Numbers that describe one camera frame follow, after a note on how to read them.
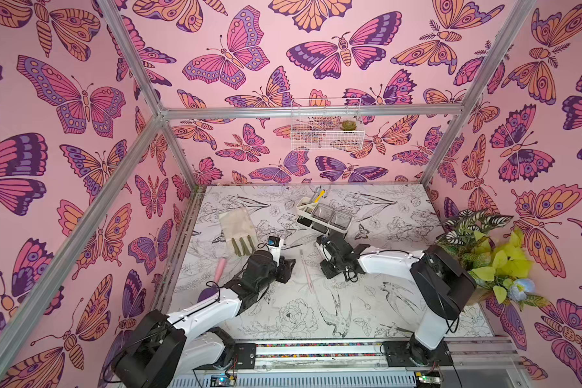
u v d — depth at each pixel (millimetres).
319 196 1170
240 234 1023
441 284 472
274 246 744
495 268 681
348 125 922
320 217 1038
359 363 730
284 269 745
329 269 818
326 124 948
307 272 920
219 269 913
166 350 410
